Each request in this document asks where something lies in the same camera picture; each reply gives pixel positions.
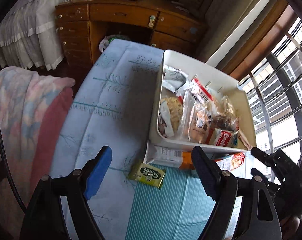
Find beige soda cracker pack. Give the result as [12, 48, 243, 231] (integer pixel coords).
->
[238, 129, 252, 151]

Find red Cookies snack pack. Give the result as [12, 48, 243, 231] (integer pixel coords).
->
[205, 128, 238, 148]

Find green tea candy pack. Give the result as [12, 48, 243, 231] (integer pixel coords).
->
[128, 163, 166, 189]

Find small nut pack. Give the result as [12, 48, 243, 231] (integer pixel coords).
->
[212, 114, 239, 131]

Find clear bag yellow pastries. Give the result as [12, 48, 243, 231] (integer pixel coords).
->
[176, 90, 213, 144]

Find clear round rice cracker pack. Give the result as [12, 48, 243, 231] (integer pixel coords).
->
[217, 95, 238, 119]

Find clear pack peanut cookies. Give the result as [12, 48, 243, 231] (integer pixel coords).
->
[164, 96, 183, 133]

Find red biscuit roll pack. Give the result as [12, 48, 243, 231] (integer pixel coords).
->
[188, 77, 213, 104]

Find silver red stripe bag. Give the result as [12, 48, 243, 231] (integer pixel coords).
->
[162, 65, 191, 97]

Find brown white wafer pack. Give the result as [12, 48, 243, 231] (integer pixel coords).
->
[158, 99, 174, 138]

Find person right hand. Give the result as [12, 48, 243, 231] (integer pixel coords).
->
[280, 216, 301, 240]

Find orange snack pack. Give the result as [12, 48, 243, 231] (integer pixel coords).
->
[179, 152, 194, 170]

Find light blue patterned tablecloth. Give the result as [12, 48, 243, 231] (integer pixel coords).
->
[50, 40, 214, 239]

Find window metal grille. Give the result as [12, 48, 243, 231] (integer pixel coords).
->
[239, 18, 302, 161]

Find white plastic storage bin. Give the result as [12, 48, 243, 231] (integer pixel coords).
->
[149, 50, 257, 153]

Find pastel floral blanket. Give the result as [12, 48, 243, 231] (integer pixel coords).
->
[0, 65, 77, 240]

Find green white plastic bag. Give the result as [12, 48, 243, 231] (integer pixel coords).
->
[98, 34, 130, 53]

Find wooden desk with drawers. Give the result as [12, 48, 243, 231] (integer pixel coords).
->
[55, 0, 207, 68]

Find black cable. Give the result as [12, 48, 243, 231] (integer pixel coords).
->
[0, 104, 27, 213]

